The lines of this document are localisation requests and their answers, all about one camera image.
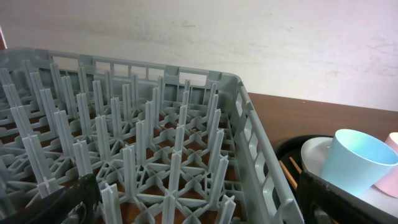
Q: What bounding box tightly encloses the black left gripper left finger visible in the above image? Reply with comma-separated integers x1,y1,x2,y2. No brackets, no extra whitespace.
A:
1,174,100,224

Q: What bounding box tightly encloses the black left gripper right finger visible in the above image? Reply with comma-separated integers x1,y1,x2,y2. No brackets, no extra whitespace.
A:
296,171,392,224

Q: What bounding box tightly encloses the wooden chopstick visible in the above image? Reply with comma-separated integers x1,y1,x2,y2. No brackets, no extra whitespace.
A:
279,160,297,190
289,157,302,174

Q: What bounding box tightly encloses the light blue plastic cup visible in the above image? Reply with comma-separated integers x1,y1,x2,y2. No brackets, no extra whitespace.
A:
320,129,397,196

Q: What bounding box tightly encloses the pink plastic cup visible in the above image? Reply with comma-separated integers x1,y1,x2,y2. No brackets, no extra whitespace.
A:
374,132,398,198

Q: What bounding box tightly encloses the grey plastic dishwasher rack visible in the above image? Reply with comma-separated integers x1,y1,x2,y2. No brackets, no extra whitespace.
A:
1,48,303,223

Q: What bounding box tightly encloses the grey round plate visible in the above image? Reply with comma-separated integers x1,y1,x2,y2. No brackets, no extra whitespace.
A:
301,137,397,223

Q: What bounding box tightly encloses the black round tray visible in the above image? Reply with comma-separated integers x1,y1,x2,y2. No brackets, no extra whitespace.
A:
275,134,331,195

